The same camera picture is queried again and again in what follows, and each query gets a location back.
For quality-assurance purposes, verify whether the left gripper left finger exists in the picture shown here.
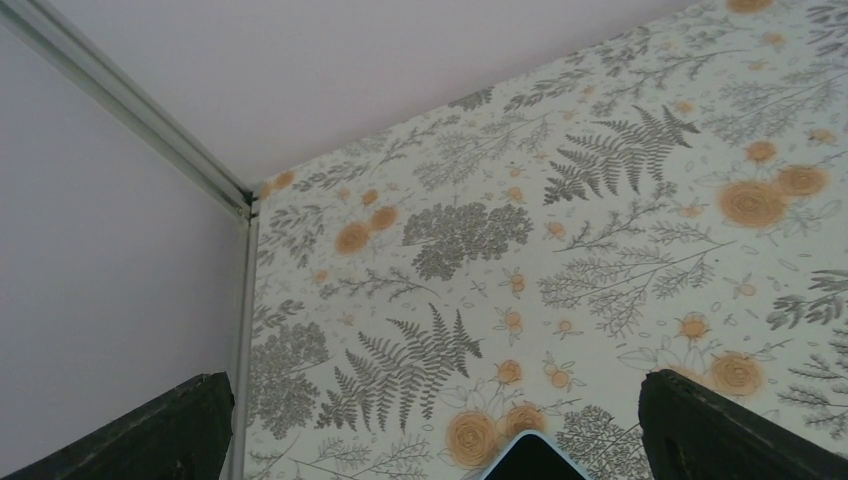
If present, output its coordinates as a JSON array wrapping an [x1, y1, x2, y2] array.
[[6, 371, 235, 479]]

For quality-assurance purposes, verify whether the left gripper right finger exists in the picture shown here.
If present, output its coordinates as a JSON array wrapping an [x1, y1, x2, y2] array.
[[638, 369, 847, 479]]

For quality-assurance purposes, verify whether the phone in light blue case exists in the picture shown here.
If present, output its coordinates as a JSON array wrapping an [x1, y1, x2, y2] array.
[[480, 430, 591, 480]]

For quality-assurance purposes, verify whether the floral patterned table mat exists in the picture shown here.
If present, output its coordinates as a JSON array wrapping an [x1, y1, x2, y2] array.
[[242, 1, 847, 479]]

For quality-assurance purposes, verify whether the left aluminium corner post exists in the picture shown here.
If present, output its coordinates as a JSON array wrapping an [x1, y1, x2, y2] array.
[[1, 1, 252, 474]]

